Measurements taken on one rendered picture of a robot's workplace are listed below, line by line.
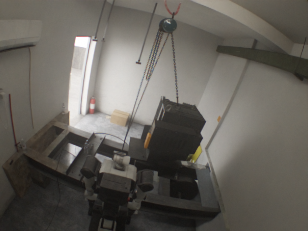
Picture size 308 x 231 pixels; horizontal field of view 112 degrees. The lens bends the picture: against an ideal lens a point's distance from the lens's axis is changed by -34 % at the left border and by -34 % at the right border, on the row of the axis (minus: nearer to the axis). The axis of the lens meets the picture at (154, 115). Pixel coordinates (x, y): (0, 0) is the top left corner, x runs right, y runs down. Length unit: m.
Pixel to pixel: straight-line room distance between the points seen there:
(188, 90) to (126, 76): 1.61
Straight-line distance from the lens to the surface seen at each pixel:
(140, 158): 1.98
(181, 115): 1.65
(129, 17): 3.98
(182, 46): 3.84
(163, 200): 1.98
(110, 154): 2.62
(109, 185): 1.06
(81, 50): 8.55
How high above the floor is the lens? 2.23
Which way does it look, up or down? 26 degrees down
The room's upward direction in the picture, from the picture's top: 19 degrees clockwise
